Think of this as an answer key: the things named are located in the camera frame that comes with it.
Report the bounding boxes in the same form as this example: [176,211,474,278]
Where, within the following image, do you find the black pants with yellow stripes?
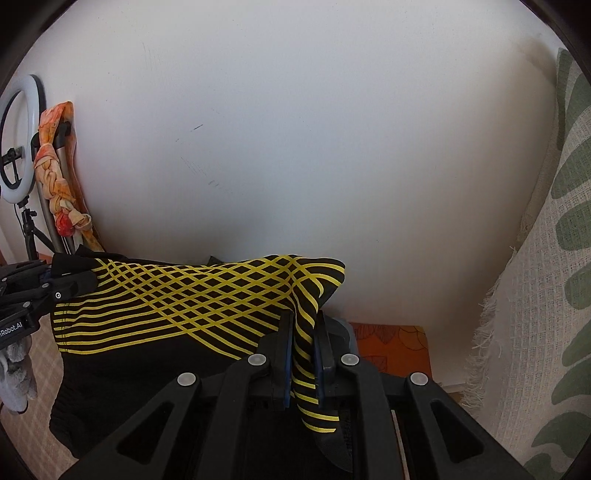
[48,247,354,472]

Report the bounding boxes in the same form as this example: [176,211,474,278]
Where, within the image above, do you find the white ring light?
[0,75,47,205]

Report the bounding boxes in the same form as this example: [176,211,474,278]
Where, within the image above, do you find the folded silver tripod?
[32,121,81,254]

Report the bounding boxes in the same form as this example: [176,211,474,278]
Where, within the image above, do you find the orange patterned scarf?
[33,100,105,254]

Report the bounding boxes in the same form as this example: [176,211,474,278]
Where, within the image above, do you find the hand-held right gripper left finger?
[55,309,296,480]

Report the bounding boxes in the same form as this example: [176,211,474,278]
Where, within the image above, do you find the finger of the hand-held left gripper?
[42,271,99,304]
[0,259,58,289]

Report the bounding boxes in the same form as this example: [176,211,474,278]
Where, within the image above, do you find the green leaf patterned pillow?
[462,48,591,480]

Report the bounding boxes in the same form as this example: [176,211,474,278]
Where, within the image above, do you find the person's left hand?
[0,332,38,414]

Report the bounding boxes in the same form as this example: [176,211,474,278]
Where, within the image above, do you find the black tripod stand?
[18,203,56,264]

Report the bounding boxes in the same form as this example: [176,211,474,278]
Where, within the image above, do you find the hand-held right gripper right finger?
[314,314,522,480]

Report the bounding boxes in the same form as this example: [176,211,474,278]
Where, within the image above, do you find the orange patterned sheet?
[348,322,432,381]

